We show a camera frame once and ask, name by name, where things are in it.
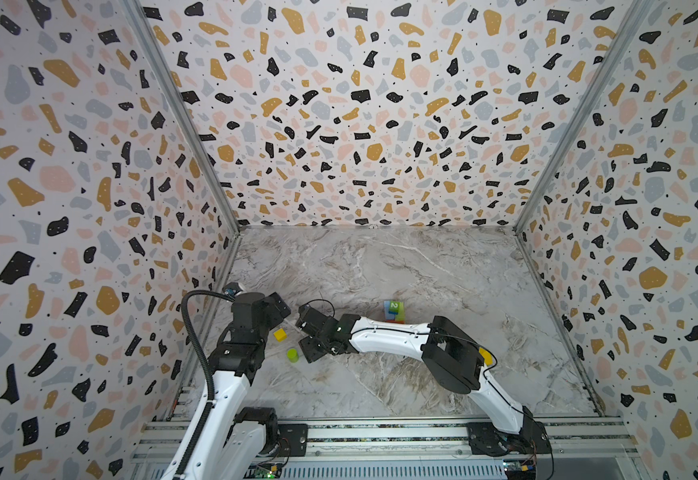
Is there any small yellow cube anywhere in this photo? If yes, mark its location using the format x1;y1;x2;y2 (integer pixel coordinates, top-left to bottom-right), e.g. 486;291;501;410
274;328;288;342

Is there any green letter cube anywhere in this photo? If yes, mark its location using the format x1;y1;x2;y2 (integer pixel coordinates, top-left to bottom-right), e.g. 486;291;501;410
388;301;404;316

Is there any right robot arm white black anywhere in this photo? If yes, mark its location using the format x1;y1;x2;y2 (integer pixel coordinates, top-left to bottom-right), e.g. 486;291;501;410
296;304;552;457

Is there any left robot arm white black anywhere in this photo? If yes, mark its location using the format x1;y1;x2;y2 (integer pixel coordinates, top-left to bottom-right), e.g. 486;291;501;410
163;289;291;479

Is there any lime green cylinder block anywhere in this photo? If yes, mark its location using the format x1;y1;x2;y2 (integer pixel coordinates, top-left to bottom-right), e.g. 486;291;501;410
287;348;300;363

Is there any yellow wedge block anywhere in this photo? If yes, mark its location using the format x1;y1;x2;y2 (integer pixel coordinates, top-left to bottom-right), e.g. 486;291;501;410
478;347;496;368

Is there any left electronics board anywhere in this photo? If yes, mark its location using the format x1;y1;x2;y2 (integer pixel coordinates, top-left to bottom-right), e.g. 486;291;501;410
244;463;283;479

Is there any electronics board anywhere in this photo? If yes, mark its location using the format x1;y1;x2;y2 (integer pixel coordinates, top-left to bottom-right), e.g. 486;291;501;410
244;463;283;479
502;460;537;480

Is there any right electronics board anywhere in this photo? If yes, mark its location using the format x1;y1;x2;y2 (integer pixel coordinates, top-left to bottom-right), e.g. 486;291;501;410
502;460;537;480

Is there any left corner aluminium profile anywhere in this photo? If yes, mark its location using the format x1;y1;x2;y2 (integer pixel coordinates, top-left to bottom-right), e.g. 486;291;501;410
117;0;242;234

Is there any corner aluminium profile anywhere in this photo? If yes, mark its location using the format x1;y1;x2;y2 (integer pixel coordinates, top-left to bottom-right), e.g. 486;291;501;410
117;0;242;234
513;0;656;234

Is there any right corner aluminium profile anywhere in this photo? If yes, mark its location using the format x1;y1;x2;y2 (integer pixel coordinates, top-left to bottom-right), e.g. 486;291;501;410
513;0;656;234

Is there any black corrugated cable conduit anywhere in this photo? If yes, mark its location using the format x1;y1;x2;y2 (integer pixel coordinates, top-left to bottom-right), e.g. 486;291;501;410
168;289;236;480

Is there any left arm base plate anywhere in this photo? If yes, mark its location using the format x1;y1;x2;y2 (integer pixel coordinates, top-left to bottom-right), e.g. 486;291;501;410
237;422;309;458

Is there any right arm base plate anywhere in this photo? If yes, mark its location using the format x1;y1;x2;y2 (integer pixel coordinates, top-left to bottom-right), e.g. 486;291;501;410
466;418;552;457

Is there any aluminium mounting rail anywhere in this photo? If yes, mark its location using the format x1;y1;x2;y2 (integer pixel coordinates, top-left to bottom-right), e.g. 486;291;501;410
129;417;650;479

